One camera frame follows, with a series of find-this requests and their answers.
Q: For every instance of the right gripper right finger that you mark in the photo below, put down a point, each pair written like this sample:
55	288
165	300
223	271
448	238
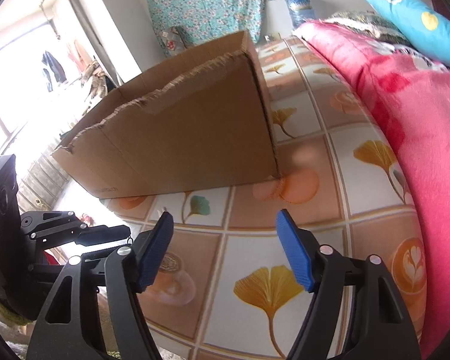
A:
379	323

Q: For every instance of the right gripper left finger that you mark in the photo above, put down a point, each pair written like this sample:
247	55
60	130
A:
69	326

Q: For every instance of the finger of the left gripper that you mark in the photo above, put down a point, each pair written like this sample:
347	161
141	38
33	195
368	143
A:
102	234

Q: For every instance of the patterned tablecloth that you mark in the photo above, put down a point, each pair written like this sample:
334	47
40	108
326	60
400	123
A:
225	289

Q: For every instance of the brown cardboard box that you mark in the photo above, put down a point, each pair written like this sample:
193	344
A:
199	120

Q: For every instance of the rolled patterned mat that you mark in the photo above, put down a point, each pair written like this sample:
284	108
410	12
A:
174	40

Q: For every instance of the pink blanket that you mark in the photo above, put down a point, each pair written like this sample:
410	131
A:
409	97

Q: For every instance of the light blue pillow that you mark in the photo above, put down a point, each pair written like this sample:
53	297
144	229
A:
427	30

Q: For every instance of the blue water jug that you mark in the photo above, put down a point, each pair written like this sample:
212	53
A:
300	11

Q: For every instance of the teal floral wall cloth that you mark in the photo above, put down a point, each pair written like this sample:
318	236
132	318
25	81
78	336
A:
200	21

